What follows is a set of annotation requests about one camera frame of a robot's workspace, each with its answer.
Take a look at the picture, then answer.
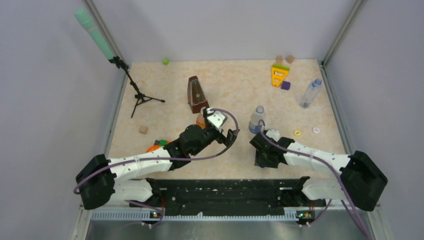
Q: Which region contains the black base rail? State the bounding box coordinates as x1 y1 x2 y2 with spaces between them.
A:
141 177 326 217

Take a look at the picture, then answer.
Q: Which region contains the tan wooden cube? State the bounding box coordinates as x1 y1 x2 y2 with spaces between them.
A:
138 125 149 135

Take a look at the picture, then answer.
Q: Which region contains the black tripod microphone stand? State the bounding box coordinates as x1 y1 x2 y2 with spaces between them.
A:
108 56 166 118

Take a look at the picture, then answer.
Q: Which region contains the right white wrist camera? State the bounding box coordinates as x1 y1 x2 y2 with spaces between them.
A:
264 129 281 142

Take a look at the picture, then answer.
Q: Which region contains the yellow triangular toy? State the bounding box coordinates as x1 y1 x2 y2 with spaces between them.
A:
271 63 290 87

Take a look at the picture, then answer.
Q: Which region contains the tan wooden block left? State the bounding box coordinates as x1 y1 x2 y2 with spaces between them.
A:
275 55 284 65

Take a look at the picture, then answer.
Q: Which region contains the tan wooden block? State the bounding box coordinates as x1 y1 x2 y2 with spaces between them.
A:
285 55 296 64
275 55 284 65

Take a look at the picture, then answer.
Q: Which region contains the purple cube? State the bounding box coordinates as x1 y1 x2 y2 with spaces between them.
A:
280 81 291 91

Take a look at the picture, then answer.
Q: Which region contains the tan wooden block right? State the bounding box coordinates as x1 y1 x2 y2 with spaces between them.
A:
285 55 296 64

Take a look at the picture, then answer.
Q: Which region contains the clear small water bottle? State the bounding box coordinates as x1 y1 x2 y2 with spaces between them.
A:
299 78 323 109

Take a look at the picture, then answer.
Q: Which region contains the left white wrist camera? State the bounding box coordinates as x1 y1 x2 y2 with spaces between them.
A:
203 107 228 130

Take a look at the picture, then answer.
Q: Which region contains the blue cap labelled bottle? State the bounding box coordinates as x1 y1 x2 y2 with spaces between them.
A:
248 105 266 134

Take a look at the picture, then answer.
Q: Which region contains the grey toothed cable tray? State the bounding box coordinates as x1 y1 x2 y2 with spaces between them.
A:
91 208 312 224

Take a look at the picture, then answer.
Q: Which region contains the orange juice bottle yellow cap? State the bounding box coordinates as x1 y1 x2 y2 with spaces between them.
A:
195 109 206 129

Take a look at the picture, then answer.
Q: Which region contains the mint green microphone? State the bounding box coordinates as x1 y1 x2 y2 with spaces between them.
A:
74 8 115 62

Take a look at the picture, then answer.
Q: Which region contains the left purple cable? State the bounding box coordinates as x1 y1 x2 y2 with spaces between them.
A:
72 107 241 226

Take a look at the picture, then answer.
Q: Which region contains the small green cube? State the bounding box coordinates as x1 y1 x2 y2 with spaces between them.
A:
162 58 170 66

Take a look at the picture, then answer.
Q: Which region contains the small green block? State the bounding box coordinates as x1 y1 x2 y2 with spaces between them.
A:
159 140 168 146

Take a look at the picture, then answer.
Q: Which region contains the purple cable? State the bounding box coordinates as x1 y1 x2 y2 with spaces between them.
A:
257 119 375 240
72 107 241 226

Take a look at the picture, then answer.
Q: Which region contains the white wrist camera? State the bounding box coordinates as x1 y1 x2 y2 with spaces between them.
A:
264 129 281 142
203 107 228 130

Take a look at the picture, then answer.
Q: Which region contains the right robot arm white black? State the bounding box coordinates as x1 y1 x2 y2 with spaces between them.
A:
250 132 388 212

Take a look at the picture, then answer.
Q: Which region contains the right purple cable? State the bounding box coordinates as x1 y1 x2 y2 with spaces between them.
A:
257 119 375 240

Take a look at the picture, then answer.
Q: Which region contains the orange tape dispenser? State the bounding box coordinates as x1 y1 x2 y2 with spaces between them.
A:
146 140 170 153

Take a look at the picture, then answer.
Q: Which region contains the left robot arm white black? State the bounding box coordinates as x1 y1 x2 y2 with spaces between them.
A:
73 124 240 210

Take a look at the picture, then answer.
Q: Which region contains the brown wooden metronome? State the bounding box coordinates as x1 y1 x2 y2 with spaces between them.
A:
187 75 210 114

